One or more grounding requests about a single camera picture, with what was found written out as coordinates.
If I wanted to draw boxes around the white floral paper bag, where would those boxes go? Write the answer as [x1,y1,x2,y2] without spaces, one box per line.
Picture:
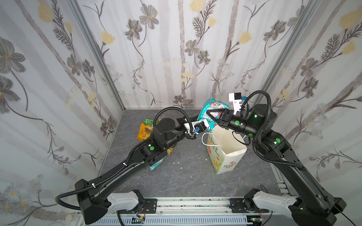
[202,126,247,174]

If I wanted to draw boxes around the green snack packet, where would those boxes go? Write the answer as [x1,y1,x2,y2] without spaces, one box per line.
[143,118,153,126]

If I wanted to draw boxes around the orange snack packet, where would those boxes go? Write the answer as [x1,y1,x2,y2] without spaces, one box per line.
[167,147,173,156]

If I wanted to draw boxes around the teal mint candy packet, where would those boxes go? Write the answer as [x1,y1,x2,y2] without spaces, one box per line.
[149,158,164,171]

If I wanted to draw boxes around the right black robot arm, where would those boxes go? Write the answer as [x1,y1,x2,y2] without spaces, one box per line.
[206,90,347,226]

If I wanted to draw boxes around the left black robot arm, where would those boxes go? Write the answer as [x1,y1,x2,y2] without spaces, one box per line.
[55,106,210,225]

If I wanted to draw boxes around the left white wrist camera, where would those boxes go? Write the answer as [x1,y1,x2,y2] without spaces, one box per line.
[183,121,201,139]

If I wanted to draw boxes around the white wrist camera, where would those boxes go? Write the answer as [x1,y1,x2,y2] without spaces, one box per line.
[229,92,243,115]
[183,121,201,139]

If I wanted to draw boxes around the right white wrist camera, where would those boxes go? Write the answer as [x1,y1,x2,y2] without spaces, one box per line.
[229,92,243,115]

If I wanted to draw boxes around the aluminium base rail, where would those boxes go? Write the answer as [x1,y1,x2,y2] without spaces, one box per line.
[76,196,283,218]

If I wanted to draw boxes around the white vented cable duct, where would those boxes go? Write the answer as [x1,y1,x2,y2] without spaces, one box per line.
[93,216,252,226]

